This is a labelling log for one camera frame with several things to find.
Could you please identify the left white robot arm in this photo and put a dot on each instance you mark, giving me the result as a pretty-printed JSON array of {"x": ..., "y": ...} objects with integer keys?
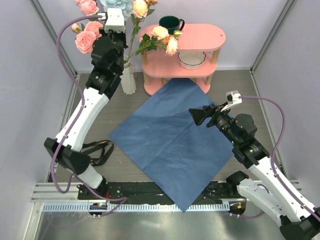
[{"x": 65, "y": 148}]

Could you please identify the white ribbed ceramic vase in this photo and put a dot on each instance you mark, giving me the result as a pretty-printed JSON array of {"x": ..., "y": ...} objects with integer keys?
[{"x": 128, "y": 81}]

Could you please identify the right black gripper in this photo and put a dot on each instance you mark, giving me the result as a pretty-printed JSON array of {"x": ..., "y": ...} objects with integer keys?
[{"x": 199, "y": 115}]

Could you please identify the pink rose flower stem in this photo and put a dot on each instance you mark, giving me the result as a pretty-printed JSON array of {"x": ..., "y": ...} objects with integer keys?
[{"x": 88, "y": 7}]

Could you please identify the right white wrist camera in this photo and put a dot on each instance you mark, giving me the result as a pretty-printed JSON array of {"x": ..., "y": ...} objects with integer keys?
[{"x": 233, "y": 99}]

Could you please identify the white slotted cable duct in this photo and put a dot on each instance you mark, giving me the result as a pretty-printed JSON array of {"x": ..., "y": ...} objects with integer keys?
[{"x": 126, "y": 208}]

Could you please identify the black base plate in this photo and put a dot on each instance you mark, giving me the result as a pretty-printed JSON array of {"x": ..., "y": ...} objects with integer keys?
[{"x": 139, "y": 193}]

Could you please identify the artificial flower bunch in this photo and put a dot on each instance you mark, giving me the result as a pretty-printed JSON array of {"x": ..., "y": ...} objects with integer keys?
[{"x": 126, "y": 6}]

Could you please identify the pink three-tier shelf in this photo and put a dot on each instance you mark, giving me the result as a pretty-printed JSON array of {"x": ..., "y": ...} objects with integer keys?
[{"x": 196, "y": 37}]

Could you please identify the floral round plate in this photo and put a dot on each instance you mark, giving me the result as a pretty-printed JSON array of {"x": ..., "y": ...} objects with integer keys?
[{"x": 165, "y": 80}]

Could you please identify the pink peony flower stem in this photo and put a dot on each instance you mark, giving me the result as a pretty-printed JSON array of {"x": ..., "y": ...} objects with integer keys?
[{"x": 86, "y": 35}]

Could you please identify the white scalloped bowl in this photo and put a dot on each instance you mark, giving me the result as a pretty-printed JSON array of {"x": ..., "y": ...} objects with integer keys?
[{"x": 191, "y": 60}]

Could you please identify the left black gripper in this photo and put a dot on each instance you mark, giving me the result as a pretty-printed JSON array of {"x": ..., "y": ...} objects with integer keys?
[{"x": 112, "y": 33}]

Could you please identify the blue wrapping paper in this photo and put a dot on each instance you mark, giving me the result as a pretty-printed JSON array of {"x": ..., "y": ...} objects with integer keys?
[{"x": 161, "y": 138}]

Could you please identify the dark green mug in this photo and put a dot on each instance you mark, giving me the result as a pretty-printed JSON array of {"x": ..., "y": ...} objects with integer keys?
[{"x": 172, "y": 23}]

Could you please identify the peach spray rose stem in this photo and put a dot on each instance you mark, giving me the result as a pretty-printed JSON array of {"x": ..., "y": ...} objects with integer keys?
[{"x": 159, "y": 38}]

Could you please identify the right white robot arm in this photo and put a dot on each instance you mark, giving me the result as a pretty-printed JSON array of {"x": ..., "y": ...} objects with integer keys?
[{"x": 297, "y": 218}]

